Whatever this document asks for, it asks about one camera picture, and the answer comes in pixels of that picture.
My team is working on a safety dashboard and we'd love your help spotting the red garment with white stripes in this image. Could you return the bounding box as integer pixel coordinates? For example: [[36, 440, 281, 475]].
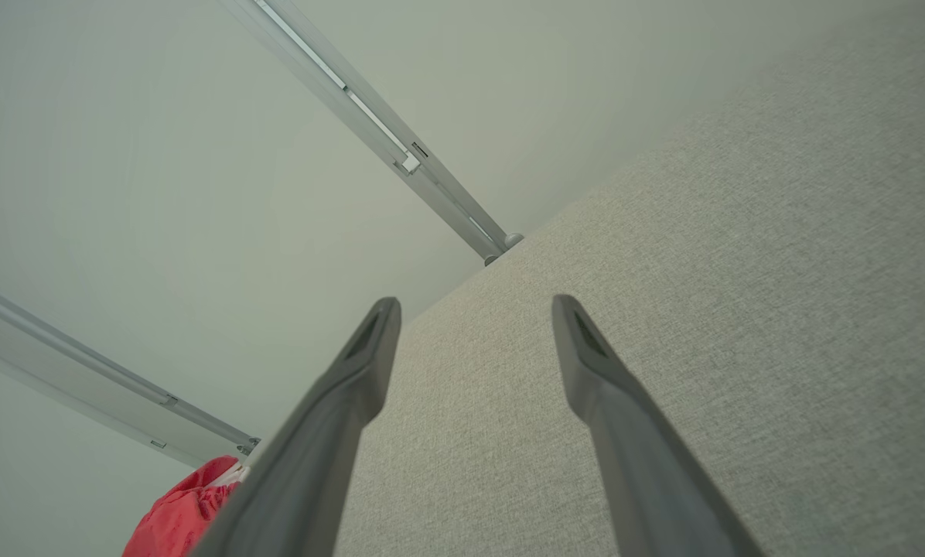
[[122, 455, 244, 557]]

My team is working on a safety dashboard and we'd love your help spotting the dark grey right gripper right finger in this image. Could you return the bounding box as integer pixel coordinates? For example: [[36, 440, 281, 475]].
[[551, 294, 765, 557]]

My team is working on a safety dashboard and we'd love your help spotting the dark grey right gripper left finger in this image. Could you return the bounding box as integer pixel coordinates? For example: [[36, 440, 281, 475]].
[[192, 296, 402, 557]]

